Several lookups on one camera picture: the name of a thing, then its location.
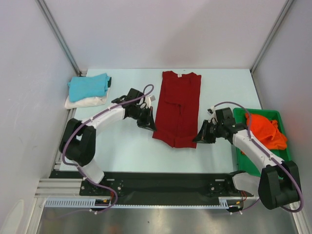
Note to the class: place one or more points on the left aluminium corner post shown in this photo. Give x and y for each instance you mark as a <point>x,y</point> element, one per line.
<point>58,34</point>

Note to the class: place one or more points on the folded white t shirt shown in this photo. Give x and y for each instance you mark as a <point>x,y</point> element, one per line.
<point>86,102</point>

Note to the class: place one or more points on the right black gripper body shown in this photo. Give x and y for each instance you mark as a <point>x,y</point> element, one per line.
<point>209,130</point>

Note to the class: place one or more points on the aluminium frame rail front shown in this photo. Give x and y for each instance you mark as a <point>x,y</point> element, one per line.
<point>55,187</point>

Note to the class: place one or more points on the folded teal t shirt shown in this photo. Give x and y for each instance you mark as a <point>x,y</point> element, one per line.
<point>88,87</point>

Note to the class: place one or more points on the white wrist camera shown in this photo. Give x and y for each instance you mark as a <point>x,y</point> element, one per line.
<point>212,113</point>
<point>148,101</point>

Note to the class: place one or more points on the aluminium corner post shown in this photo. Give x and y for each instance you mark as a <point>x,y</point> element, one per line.
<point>277,24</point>
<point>58,34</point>

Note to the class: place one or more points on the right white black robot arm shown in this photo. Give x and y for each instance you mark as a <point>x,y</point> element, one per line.
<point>279,182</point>

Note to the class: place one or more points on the left grey cable duct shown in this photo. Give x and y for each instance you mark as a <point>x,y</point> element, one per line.
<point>77,202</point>

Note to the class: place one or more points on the dark red t shirt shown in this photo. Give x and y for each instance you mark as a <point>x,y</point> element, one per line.
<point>177,110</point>

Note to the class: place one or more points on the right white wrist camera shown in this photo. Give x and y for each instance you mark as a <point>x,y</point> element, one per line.
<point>212,113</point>

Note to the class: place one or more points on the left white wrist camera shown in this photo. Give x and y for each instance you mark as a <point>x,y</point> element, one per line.
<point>148,101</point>

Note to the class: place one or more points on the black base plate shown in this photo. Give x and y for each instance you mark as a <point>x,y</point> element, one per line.
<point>172,189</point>

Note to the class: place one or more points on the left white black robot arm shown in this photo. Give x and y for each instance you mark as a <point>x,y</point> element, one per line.
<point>78,143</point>

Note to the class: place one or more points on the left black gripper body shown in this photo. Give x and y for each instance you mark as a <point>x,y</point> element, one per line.
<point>141,115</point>

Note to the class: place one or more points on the right aluminium corner post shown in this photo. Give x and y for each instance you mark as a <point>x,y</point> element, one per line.
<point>277,24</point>

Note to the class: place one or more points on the orange t shirt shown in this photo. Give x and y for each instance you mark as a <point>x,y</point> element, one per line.
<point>267,132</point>

